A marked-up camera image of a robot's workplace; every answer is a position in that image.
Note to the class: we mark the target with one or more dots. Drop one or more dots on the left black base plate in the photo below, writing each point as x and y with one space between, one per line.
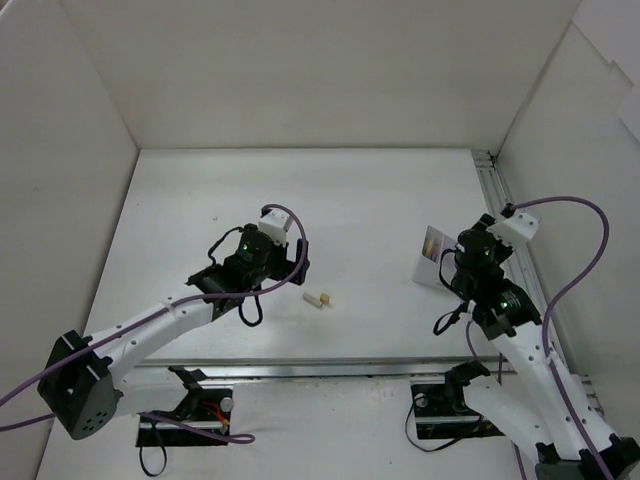
212 413

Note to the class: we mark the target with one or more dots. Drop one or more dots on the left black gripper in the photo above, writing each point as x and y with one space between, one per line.
292 257

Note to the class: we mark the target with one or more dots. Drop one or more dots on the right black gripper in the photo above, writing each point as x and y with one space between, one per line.
485 222

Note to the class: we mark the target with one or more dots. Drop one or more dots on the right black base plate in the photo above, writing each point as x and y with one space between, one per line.
432 418

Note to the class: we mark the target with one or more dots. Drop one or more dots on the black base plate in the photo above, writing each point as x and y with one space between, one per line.
212 413
432 418

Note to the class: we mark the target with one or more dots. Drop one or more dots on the front aluminium rail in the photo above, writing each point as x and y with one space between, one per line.
298 369

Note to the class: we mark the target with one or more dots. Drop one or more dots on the white container box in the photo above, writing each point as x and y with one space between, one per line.
432 261

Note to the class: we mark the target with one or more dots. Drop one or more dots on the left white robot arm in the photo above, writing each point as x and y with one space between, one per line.
93 379

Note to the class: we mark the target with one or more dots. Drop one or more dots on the beige eraser block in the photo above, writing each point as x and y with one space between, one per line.
312 299

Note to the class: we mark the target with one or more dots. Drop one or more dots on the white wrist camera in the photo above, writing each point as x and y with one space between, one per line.
517 228
275 223

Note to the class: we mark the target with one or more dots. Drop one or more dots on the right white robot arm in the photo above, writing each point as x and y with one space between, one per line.
561 433

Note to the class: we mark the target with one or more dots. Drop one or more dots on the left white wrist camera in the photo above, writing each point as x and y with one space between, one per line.
275 223

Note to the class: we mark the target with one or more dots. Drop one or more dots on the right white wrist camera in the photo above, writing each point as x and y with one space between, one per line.
517 228

